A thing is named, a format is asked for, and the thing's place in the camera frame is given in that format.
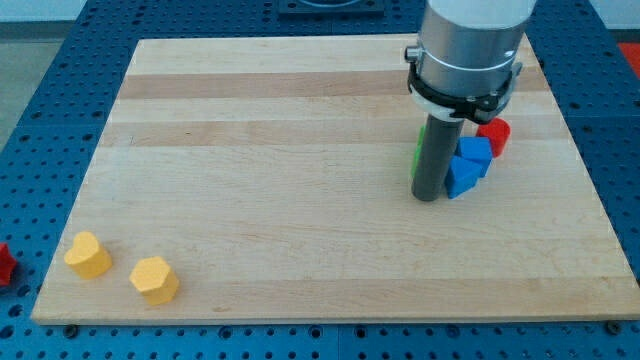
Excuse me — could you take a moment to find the green block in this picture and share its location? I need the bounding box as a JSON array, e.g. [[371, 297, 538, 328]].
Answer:
[[410, 124, 426, 178]]

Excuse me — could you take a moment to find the red star block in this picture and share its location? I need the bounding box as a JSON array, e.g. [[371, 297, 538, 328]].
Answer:
[[0, 242, 17, 286]]

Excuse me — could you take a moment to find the black clamp ring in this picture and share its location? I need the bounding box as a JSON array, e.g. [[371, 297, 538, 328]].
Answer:
[[406, 60, 524, 126]]

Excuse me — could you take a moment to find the blue triangular block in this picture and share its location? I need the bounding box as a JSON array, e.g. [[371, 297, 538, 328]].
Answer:
[[445, 155, 482, 199]]

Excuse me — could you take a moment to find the red cylinder block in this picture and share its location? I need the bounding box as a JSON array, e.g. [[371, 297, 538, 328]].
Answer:
[[476, 117, 511, 158]]

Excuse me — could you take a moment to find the yellow hexagon block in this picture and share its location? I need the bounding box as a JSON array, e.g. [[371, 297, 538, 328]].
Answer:
[[129, 256, 180, 306]]

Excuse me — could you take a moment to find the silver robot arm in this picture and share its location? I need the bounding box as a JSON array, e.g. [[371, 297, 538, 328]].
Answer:
[[405, 0, 536, 98]]

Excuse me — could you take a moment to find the yellow heart block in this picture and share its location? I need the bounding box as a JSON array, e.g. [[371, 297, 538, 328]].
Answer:
[[63, 231, 113, 280]]

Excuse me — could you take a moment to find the wooden board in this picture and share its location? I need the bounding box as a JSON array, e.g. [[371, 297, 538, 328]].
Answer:
[[32, 34, 639, 325]]

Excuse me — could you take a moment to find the blue cube block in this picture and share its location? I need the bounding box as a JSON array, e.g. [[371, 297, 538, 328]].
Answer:
[[455, 137, 493, 178]]

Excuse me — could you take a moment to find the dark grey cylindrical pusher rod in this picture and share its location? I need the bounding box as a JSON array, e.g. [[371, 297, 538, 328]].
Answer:
[[411, 115, 464, 202]]

